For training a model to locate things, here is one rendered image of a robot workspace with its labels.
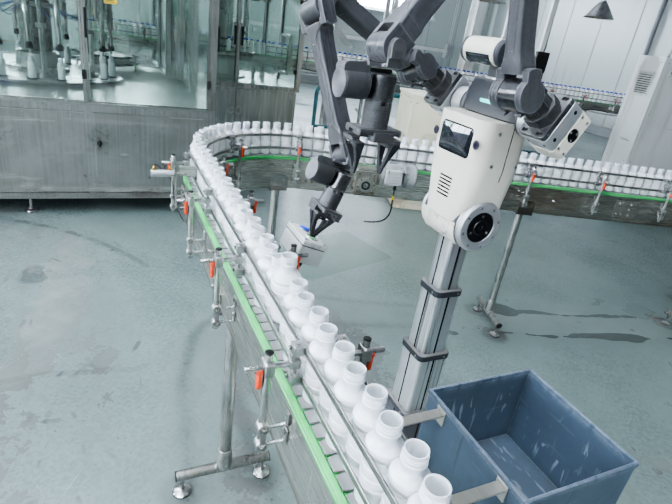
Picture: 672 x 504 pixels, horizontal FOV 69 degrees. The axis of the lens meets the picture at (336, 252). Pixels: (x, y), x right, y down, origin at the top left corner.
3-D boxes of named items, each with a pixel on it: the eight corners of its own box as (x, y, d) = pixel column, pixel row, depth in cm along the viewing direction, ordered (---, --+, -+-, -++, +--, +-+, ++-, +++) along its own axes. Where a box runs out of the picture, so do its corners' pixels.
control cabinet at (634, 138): (637, 210, 672) (699, 61, 593) (662, 223, 627) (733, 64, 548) (582, 204, 660) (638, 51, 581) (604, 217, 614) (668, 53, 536)
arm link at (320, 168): (362, 149, 136) (343, 152, 143) (329, 133, 129) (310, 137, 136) (352, 191, 135) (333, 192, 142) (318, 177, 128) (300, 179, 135)
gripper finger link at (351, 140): (380, 178, 105) (388, 133, 101) (350, 177, 102) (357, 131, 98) (366, 168, 110) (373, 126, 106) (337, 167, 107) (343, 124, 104)
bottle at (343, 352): (315, 428, 90) (327, 354, 83) (316, 405, 96) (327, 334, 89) (348, 431, 91) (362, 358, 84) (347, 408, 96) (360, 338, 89)
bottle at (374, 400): (356, 488, 80) (374, 409, 73) (335, 461, 84) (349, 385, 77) (384, 473, 83) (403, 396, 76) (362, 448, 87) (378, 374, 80)
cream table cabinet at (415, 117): (468, 199, 603) (494, 100, 555) (487, 217, 548) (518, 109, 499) (380, 189, 587) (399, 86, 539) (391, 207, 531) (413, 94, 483)
